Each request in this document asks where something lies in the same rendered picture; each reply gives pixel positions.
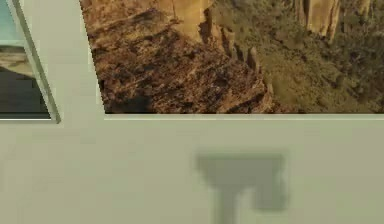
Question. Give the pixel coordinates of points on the brown rocky landscape wall picture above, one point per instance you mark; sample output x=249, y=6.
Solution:
x=216, y=60

